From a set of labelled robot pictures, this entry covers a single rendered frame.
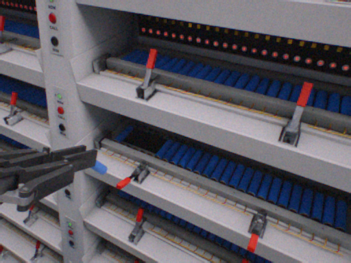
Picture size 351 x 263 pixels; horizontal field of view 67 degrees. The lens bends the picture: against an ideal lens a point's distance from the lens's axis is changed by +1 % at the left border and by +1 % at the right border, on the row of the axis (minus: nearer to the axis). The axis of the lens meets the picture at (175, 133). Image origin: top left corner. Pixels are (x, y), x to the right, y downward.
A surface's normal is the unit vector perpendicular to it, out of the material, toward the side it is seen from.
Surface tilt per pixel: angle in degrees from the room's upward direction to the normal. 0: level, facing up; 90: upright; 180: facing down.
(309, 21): 106
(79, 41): 90
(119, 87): 16
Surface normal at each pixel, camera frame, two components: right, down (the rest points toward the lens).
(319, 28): -0.48, 0.58
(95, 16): 0.88, 0.30
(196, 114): -0.01, -0.76
